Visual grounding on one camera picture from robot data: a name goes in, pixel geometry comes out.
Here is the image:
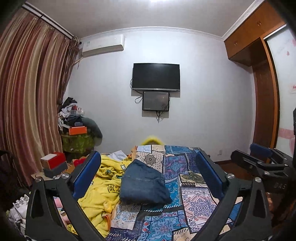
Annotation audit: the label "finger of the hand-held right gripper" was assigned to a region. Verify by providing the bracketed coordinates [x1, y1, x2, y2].
[231, 150, 291, 180]
[250, 143, 295, 164]

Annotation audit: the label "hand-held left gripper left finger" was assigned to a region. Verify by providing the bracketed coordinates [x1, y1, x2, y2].
[25, 151, 107, 241]

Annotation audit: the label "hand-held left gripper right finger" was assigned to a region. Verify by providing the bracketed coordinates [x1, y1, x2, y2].
[192, 151, 273, 241]

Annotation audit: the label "blue denim jacket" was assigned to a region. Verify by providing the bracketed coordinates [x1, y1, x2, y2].
[120, 159, 173, 206]

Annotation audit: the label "pile of clothes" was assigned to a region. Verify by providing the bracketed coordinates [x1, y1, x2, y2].
[57, 97, 85, 128]

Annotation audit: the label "yellow printed blanket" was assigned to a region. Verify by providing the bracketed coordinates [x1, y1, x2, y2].
[67, 153, 137, 237]

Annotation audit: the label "grey box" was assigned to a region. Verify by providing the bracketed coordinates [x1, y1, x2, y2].
[43, 161, 68, 179]

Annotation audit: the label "blue patchwork bedspread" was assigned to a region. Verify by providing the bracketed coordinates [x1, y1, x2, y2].
[105, 144, 243, 241]

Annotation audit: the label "red and white box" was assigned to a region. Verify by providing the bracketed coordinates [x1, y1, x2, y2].
[41, 151, 66, 170]

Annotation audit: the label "green patterned stool cover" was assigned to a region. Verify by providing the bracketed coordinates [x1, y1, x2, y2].
[61, 133, 95, 153]

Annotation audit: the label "white paper sheet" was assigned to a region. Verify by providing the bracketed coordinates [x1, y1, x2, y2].
[111, 150, 127, 161]

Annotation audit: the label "orange box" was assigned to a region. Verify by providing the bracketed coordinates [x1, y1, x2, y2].
[68, 126, 88, 135]

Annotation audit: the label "wooden wardrobe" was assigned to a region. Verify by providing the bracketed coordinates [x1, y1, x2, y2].
[223, 8, 296, 163]

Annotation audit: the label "white sliding door pink hearts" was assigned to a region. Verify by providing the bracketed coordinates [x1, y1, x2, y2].
[265, 27, 296, 158]

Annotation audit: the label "yellow soft cushion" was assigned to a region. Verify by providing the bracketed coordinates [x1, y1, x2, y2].
[142, 136, 164, 146]

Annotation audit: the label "dark chair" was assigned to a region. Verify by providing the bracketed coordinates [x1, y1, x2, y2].
[0, 149, 21, 201]

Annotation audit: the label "striped brown curtain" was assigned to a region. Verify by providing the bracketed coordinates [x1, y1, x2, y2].
[0, 7, 80, 187]

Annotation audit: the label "white air conditioner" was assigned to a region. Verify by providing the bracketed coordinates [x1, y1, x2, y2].
[80, 34, 125, 58]

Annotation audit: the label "small black wall monitor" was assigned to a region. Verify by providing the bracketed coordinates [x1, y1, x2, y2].
[142, 91, 171, 112]

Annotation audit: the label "black wall television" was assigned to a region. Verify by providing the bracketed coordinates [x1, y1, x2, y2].
[131, 62, 181, 92]

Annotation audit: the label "curtain rail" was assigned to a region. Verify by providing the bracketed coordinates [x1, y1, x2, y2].
[21, 4, 75, 39]

